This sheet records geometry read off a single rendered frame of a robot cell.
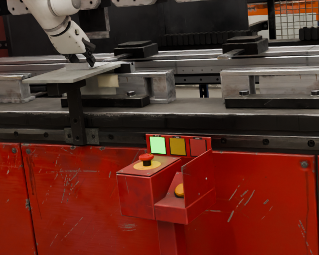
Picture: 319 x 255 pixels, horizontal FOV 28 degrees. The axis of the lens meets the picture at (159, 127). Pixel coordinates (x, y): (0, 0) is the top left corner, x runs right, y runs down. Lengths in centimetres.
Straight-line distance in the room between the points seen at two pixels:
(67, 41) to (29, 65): 65
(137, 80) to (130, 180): 45
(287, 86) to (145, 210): 53
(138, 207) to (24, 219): 69
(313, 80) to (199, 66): 51
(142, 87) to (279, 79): 43
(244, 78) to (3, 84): 88
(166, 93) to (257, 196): 42
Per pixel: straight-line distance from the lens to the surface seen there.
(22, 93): 225
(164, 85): 192
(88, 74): 185
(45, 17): 182
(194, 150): 167
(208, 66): 214
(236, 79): 183
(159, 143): 172
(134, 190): 161
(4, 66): 260
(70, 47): 191
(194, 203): 159
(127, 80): 198
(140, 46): 219
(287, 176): 173
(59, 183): 208
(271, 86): 180
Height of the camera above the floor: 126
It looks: 14 degrees down
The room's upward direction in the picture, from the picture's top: 6 degrees counter-clockwise
